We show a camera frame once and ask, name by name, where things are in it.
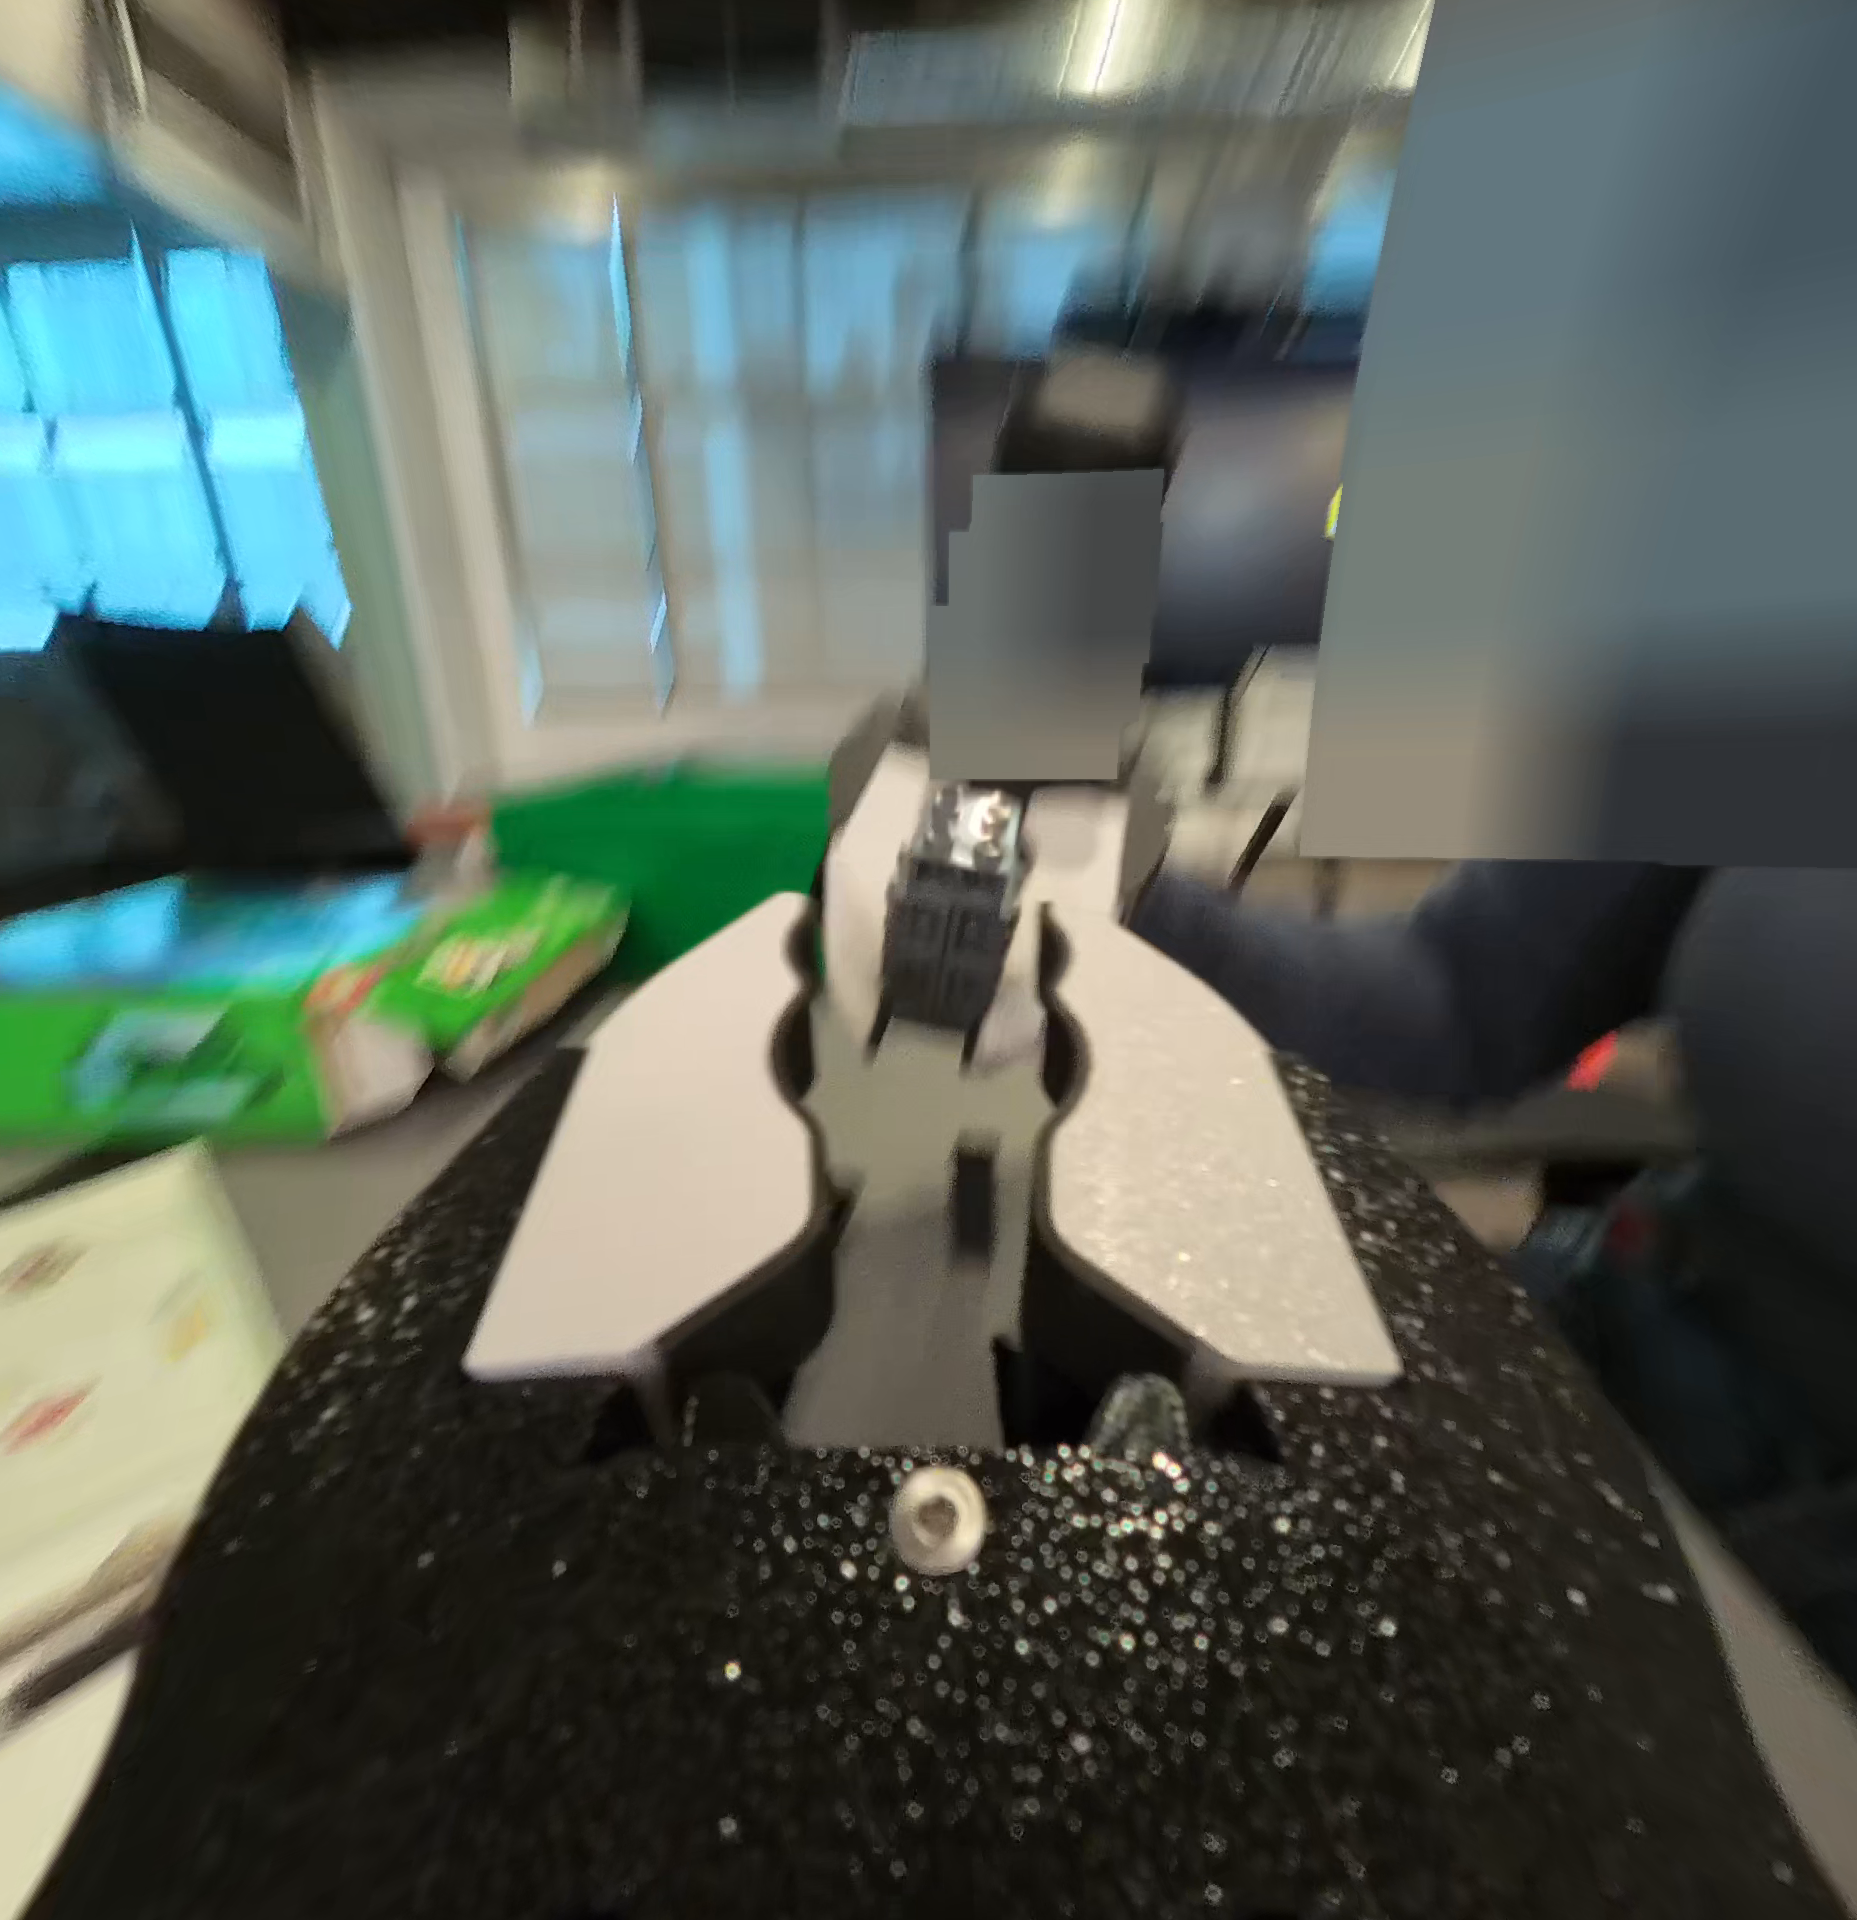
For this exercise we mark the grey desk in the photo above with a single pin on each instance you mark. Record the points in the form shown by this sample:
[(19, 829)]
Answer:
[(902, 1272)]

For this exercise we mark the black monitor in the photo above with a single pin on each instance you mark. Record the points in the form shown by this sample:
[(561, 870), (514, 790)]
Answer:
[(197, 752)]

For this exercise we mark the grey and yellow brick assembly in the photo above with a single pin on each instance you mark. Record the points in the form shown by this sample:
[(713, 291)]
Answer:
[(943, 945)]

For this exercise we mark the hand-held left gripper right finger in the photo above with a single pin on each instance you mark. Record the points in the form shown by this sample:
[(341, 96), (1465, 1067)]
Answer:
[(1216, 1199)]

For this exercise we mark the green plastic bin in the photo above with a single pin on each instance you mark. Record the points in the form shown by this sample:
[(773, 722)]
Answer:
[(644, 853)]

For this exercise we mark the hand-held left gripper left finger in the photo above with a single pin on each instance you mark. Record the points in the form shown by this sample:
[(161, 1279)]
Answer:
[(658, 1169)]

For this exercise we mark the green cardboard toy box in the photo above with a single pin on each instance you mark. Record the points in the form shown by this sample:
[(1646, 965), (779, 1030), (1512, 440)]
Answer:
[(197, 1052)]

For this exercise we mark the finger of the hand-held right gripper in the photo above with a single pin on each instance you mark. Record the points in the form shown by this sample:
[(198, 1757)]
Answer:
[(1144, 848), (874, 794)]

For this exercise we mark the person's right forearm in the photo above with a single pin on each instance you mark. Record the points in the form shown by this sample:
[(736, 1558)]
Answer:
[(1390, 977)]

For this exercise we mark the open instruction booklet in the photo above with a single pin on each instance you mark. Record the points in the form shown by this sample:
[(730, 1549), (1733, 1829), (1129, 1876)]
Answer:
[(91, 1348)]

